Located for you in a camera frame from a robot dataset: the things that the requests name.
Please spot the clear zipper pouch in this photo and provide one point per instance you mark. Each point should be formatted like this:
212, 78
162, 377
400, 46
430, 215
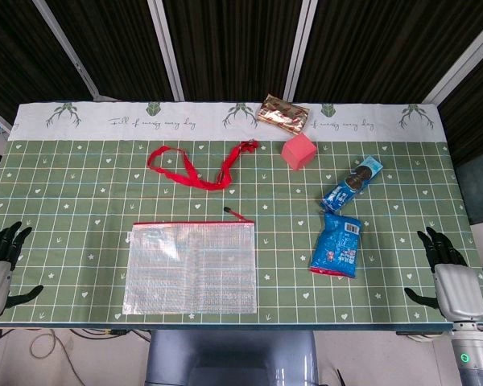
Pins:
189, 269

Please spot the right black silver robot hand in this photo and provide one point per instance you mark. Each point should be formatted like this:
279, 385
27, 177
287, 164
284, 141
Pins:
459, 291

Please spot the blue snack bag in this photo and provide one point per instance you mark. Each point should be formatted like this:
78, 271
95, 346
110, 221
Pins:
338, 245

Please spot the green patterned tablecloth table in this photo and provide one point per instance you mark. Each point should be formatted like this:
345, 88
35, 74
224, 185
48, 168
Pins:
64, 241

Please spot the white partition frame post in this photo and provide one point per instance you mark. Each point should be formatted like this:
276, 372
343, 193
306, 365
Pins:
463, 60
300, 52
167, 52
70, 52

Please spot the blue cookie sleeve packet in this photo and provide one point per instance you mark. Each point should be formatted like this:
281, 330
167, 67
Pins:
350, 185

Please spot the pink foam cube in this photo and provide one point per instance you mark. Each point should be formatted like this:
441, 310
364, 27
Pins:
300, 153

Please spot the grey robot base column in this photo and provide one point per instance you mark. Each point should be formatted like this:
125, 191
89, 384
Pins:
225, 354

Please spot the gold foil snack packet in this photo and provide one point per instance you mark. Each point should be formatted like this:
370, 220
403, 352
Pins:
283, 114

